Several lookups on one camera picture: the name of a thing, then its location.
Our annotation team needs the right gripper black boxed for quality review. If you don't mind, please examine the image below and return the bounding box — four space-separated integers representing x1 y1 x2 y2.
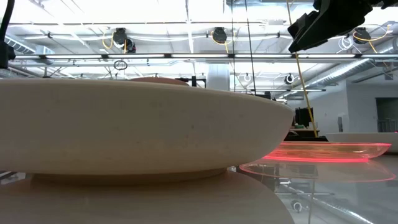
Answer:
287 0 374 54

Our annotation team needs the orange transparent plate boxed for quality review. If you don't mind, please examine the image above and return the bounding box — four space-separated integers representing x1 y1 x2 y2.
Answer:
263 141 392 163

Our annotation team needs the beige plate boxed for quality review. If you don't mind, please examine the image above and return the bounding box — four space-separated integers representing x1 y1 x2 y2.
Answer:
0 77 295 184

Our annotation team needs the dark background monitor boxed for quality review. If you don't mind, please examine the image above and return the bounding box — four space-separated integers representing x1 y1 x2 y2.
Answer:
294 107 315 128

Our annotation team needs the grey door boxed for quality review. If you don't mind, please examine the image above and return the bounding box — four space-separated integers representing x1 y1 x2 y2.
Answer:
375 97 398 134

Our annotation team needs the white building column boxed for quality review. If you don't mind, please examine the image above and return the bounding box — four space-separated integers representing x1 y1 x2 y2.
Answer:
206 64 231 91

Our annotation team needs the silver ventilation duct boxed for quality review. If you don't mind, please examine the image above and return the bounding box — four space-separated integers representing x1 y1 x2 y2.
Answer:
306 37 398 91

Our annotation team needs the yellow hanging cable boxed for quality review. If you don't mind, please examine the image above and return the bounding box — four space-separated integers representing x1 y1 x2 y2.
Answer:
286 0 318 138

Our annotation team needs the black hanging cable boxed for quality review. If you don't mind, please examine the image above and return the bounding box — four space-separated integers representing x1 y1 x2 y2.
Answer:
244 0 257 96

